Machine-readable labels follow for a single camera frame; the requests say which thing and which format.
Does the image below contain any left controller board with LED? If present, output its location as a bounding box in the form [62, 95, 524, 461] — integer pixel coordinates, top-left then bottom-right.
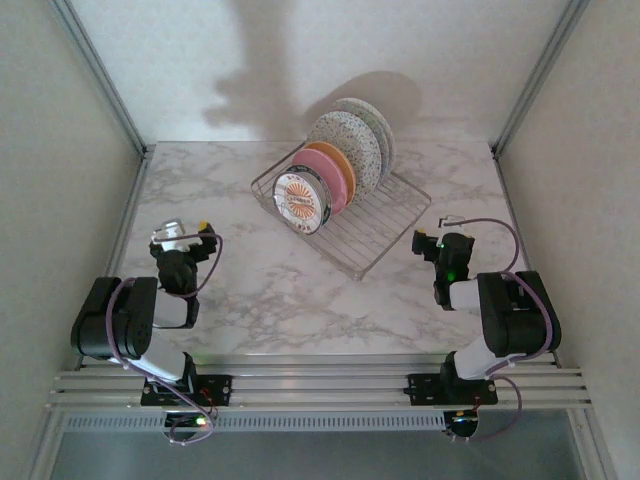
[163, 410, 217, 442]

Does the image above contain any pink plate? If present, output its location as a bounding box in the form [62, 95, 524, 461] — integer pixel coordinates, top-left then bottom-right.
[291, 148, 350, 214]

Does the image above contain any aluminium frame post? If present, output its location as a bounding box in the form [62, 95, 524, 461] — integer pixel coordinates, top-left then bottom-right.
[47, 0, 157, 157]
[491, 0, 592, 160]

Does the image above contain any aluminium right table side rail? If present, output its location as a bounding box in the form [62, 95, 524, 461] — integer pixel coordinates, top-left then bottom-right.
[492, 149, 532, 274]

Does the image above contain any right controller board with LED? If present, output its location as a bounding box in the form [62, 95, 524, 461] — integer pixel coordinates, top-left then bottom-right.
[442, 408, 482, 441]

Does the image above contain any aluminium right frame post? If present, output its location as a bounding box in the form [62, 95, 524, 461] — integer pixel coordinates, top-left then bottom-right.
[491, 0, 592, 160]

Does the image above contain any sunburst print plate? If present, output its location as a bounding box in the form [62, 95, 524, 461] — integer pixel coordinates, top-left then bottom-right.
[272, 168, 334, 235]

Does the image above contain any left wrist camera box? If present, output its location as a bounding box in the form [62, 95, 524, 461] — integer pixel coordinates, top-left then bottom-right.
[151, 216, 190, 251]

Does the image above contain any controller board with led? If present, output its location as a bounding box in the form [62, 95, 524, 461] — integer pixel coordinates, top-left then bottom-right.
[442, 408, 482, 441]
[163, 410, 217, 442]

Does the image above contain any aluminium table side rail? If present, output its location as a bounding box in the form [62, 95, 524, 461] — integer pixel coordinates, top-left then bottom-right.
[102, 147, 154, 281]
[492, 149, 532, 274]

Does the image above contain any aluminium left table side rail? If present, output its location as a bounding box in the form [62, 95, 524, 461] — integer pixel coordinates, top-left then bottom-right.
[102, 147, 154, 281]

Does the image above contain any orange plate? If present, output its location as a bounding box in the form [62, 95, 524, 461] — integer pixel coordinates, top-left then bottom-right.
[304, 141, 357, 204]

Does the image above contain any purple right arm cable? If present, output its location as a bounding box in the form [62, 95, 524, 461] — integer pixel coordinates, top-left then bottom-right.
[449, 216, 557, 444]

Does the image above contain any white blue-speckled plate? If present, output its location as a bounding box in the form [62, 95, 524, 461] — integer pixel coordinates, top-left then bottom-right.
[306, 112, 382, 197]
[329, 97, 397, 181]

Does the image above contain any aluminium left frame post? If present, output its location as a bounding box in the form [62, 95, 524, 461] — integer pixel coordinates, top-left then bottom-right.
[47, 0, 157, 157]

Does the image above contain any grey slotted cable duct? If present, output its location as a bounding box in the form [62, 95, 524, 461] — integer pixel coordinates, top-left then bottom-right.
[62, 411, 447, 434]

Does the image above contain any metal wire dish rack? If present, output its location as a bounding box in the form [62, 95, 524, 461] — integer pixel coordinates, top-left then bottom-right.
[250, 142, 433, 281]

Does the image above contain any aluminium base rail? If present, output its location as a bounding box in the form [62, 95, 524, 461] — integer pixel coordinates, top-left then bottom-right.
[47, 352, 594, 415]

